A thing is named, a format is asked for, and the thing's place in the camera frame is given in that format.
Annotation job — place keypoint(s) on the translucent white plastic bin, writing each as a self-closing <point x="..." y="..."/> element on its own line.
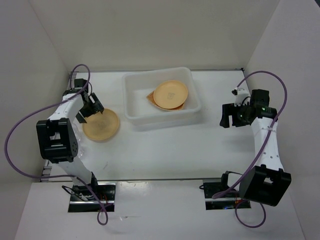
<point x="139" y="112"/>

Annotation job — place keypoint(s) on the triangular woven bamboo basket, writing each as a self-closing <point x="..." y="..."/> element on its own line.
<point x="151" y="100"/>

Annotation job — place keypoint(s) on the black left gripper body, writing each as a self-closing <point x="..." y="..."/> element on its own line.
<point x="88" y="109"/>

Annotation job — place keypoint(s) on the yellow bear plate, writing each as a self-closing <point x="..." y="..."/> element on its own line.
<point x="101" y="126"/>
<point x="170" y="94"/>

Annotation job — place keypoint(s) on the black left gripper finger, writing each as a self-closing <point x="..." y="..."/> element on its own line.
<point x="97" y="105"/>
<point x="80" y="118"/>

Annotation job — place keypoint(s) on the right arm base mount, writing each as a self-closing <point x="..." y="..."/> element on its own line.
<point x="212" y="186"/>

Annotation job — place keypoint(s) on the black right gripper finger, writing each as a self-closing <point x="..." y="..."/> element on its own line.
<point x="236" y="122"/>
<point x="227" y="110"/>

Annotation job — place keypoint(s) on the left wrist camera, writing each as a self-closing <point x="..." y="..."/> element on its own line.
<point x="72" y="91"/>

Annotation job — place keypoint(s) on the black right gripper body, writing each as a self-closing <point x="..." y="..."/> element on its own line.
<point x="242" y="109"/>

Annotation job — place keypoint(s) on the clear plastic cup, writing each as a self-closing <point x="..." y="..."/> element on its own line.
<point x="76" y="132"/>
<point x="80" y="150"/>

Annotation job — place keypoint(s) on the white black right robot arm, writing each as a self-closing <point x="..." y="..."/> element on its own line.
<point x="266" y="182"/>

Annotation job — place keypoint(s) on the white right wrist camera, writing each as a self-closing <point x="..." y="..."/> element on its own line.
<point x="240" y="95"/>

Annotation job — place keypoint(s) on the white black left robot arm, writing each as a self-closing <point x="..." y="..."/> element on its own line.
<point x="58" y="142"/>

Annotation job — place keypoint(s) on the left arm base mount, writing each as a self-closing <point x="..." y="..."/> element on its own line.
<point x="82" y="201"/>

